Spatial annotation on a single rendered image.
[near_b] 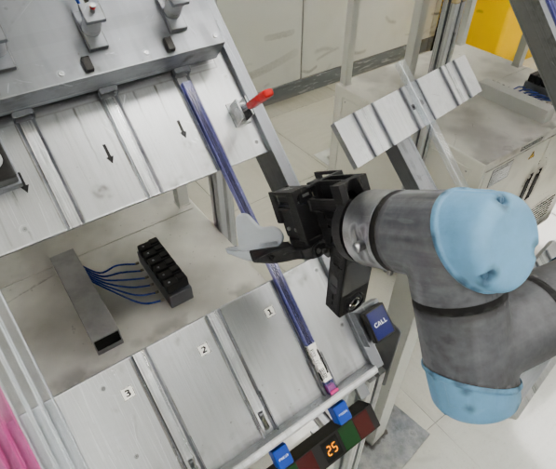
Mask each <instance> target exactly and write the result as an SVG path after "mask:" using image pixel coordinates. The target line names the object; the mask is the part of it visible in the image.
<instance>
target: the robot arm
mask: <svg viewBox="0 0 556 469"><path fill-rule="evenodd" d="M314 174H315V177H316V178H315V179H314V180H312V181H310V182H307V183H306V184H307V185H300V186H289V185H287V186H285V187H284V188H282V189H279V190H277V191H275V192H268V194H269V197H270V200H271V203H272V206H273V209H274V212H275V215H276V218H277V221H278V223H284V226H285V229H286V232H287V235H288V236H289V237H290V241H291V243H290V242H289V241H287V242H283V240H284V235H283V233H282V231H281V230H280V229H279V228H278V227H276V226H265V227H263V226H260V225H259V224H258V223H257V222H256V221H255V220H254V219H253V218H252V217H251V216H250V215H249V214H247V213H241V214H238V215H237V217H236V227H237V241H238V246H235V247H230V248H226V252H227V253H228V254H230V255H233V256H236V257H238V258H241V259H243V260H245V261H253V262H256V263H279V262H285V261H292V260H298V259H300V260H311V259H315V258H318V257H320V256H322V255H325V256H326V257H327V258H329V257H331V258H330V268H329V277H328V287H327V296H326V305H327V306H328V307H329V308H330V309H331V310H332V311H333V312H334V313H335V314H336V315H337V316H338V317H339V318H340V317H342V316H343V315H345V314H347V313H351V312H353V311H355V310H356V309H358V308H359V307H360V306H361V305H362V304H363V303H364V302H365V300H366V295H367V290H368V286H369V280H370V275H371V270H372V267H374V268H378V269H383V270H388V271H391V272H394V273H398V274H403V275H407V277H408V282H409V288H410V293H411V297H412V303H413V308H414V317H415V323H416V327H417V333H418V338H419V343H420V348H421V354H422V359H421V366H422V368H423V370H424V371H425V373H426V376H427V384H428V388H429V392H430V395H431V398H432V401H433V402H434V404H435V405H436V407H437V408H438V409H439V410H440V411H441V412H442V413H443V414H445V415H448V416H449V417H450V418H452V419H454V420H457V421H460V422H465V423H471V424H491V423H496V422H502V421H504V420H506V419H507V418H509V417H511V416H512V415H513V414H514V413H515V412H516V411H517V410H518V407H519V405H520V404H521V402H522V388H523V384H522V379H521V378H520V376H521V374H522V373H523V372H525V371H527V370H529V369H532V368H534V367H535V366H537V365H539V364H541V363H543V362H545V361H547V360H549V359H551V358H553V357H554V356H556V257H555V258H553V259H552V260H550V261H549V262H547V263H545V264H542V265H540V266H538V267H536V268H534V265H535V262H536V256H535V248H536V246H537V245H538V242H539V237H538V229H537V224H536V218H535V216H534V214H533V212H532V210H531V209H530V208H529V207H528V205H527V204H526V203H525V202H524V201H523V200H522V199H520V198H519V197H518V196H517V195H515V194H511V193H508V192H502V191H495V190H485V189H472V188H468V187H454V188H450V189H444V190H404V189H372V190H371V188H370V184H369V182H368V178H367V175H366V173H359V174H344V173H343V170H342V169H341V170H327V171H316V172H314ZM327 174H330V175H328V176H326V177H322V175H327ZM277 197H278V198H277ZM533 268H534V269H533Z"/></svg>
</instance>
